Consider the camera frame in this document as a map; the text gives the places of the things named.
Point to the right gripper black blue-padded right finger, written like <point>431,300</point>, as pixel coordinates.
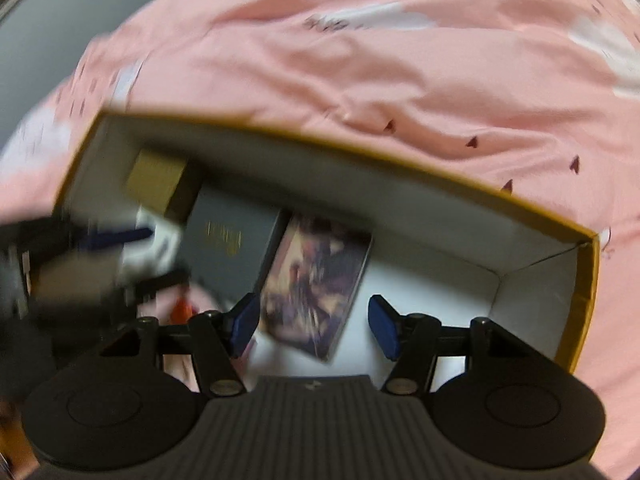
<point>487,391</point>

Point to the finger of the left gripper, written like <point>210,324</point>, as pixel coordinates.
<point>97,241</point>
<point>142,291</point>

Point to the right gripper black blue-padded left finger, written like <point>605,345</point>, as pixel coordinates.
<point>140,393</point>

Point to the pink mini backpack pouch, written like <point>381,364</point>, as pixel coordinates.
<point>175,306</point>

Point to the white rectangular box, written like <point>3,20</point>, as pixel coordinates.
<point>154,255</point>

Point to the small gold box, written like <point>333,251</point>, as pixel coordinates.
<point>164,184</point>

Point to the dark grey gift box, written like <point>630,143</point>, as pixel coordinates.
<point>229,241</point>

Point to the illustrated card packet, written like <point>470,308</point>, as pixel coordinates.
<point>312,283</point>

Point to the large orange cardboard box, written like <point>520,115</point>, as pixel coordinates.
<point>442,245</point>

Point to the pink cloud-print duvet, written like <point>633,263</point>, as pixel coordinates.
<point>536,98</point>

